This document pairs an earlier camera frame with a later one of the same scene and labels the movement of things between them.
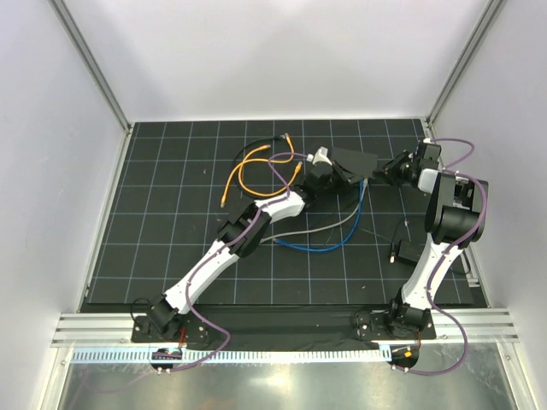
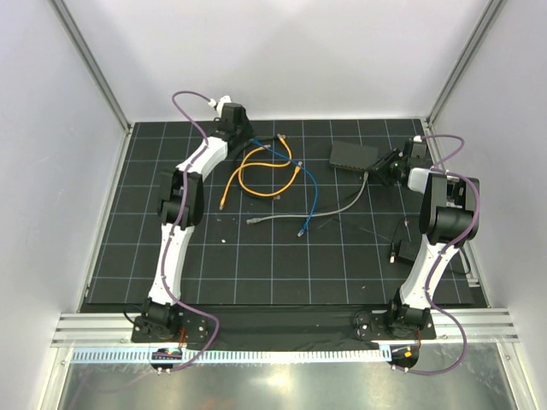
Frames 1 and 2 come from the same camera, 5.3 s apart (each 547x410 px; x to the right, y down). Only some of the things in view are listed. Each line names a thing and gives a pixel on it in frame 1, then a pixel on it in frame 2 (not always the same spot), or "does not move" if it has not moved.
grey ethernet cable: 263,239 → 255,220
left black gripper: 343,177 → 249,131
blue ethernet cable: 340,243 → 303,168
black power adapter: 410,251 does not move
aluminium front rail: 91,329 does not move
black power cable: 279,137 does not move
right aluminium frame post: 490,15 does not move
